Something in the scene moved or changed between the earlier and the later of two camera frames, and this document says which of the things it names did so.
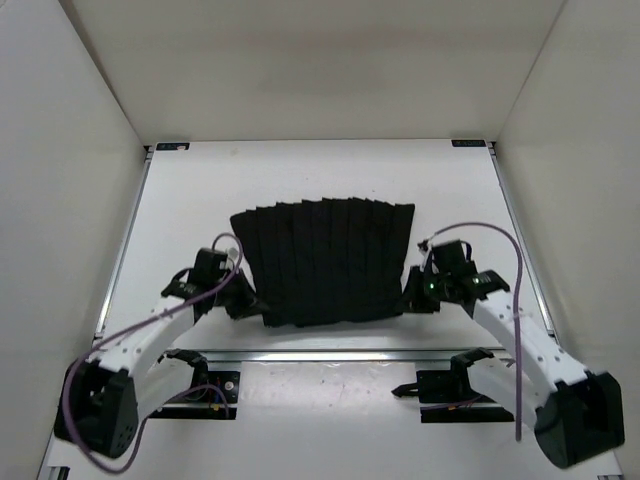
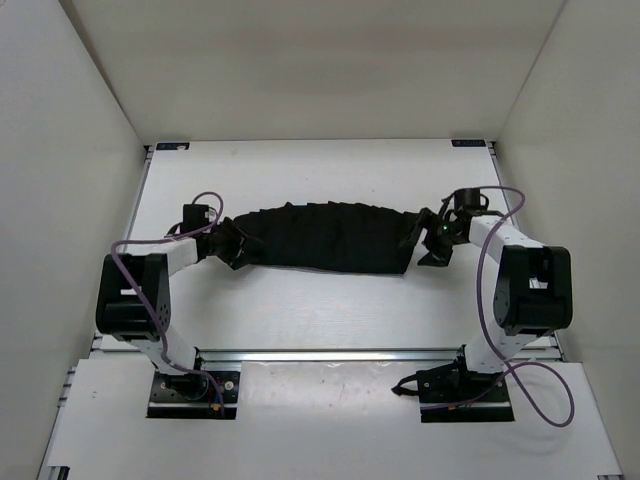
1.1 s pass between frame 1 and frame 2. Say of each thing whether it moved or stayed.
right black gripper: moved
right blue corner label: stayed
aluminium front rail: stayed
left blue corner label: stayed
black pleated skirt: moved
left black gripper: moved
